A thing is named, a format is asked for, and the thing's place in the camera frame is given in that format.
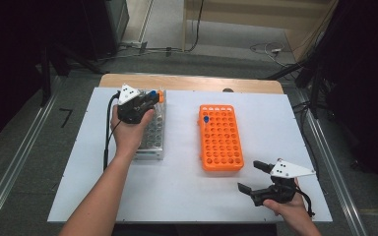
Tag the dark cabinet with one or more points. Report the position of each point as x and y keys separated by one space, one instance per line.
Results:
x=101 y=26

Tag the person's right hand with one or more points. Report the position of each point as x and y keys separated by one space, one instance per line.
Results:
x=292 y=211

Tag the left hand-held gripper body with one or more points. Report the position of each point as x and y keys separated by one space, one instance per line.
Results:
x=129 y=111

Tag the person's left hand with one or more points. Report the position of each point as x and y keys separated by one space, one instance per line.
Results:
x=128 y=137

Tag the metal floor rail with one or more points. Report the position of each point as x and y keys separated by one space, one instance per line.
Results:
x=334 y=177
x=19 y=154

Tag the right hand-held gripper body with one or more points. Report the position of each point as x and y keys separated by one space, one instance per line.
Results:
x=282 y=193

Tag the orange plastic tube rack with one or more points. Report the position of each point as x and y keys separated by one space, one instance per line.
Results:
x=223 y=147

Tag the dark curtain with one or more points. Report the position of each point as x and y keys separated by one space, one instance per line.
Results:
x=6 y=65
x=367 y=82

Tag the blue capped test tube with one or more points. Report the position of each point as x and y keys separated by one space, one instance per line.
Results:
x=153 y=94
x=206 y=119

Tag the clear tube rack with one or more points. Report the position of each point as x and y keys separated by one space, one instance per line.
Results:
x=154 y=137

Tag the black metal stand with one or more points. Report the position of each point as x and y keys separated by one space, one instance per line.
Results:
x=315 y=88
x=46 y=75

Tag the white board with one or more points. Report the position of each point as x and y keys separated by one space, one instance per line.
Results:
x=183 y=196

